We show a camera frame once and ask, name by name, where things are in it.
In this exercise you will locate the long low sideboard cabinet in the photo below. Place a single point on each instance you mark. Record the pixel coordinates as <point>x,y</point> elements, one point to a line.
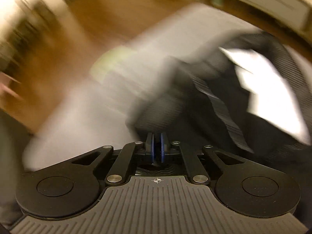
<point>293,13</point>

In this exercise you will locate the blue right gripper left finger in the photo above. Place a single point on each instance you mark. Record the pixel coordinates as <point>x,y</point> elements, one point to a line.
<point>150,147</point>

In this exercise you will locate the black trousers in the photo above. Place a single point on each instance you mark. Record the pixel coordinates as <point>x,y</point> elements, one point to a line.
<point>244,94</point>

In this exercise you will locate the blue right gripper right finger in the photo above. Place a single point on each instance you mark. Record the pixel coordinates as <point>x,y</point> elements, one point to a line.
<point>163,146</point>

